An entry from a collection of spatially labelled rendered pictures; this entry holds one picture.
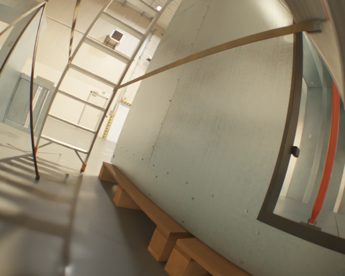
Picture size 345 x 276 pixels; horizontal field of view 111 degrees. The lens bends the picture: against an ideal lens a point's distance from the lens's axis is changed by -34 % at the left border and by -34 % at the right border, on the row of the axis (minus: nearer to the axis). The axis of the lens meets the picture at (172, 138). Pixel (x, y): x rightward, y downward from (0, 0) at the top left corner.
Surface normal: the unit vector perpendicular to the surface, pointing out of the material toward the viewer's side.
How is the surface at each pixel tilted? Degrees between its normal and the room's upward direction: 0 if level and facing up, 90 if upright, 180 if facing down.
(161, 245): 90
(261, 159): 90
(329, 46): 92
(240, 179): 90
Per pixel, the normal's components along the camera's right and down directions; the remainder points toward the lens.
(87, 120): 0.55, 0.12
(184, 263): -0.77, -0.33
